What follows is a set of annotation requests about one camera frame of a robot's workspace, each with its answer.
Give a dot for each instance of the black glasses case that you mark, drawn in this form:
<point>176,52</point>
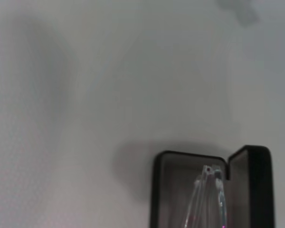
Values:
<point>259,190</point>

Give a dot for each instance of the clear plastic glasses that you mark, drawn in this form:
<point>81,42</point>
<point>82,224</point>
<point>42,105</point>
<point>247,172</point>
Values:
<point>209,190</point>

